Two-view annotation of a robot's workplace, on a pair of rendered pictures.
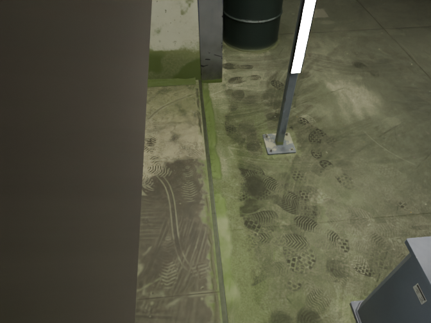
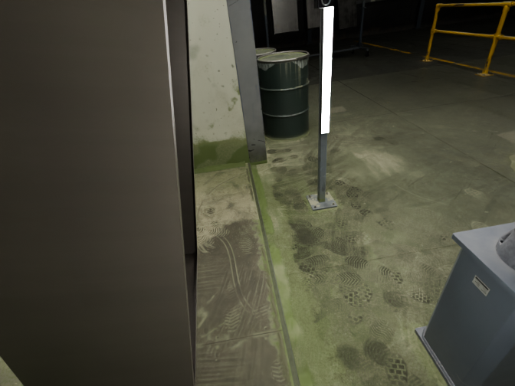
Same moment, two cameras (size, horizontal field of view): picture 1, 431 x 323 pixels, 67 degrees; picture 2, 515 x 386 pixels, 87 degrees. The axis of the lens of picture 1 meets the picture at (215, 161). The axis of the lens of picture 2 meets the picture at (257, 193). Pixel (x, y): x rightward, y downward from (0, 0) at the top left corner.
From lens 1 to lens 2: 0.30 m
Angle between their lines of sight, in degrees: 14
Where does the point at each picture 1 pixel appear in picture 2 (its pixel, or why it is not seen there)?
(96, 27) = not seen: outside the picture
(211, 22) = (253, 114)
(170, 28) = (221, 122)
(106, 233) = (136, 76)
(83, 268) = (119, 145)
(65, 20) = not seen: outside the picture
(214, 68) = (260, 152)
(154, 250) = (218, 298)
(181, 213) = (240, 263)
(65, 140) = not seen: outside the picture
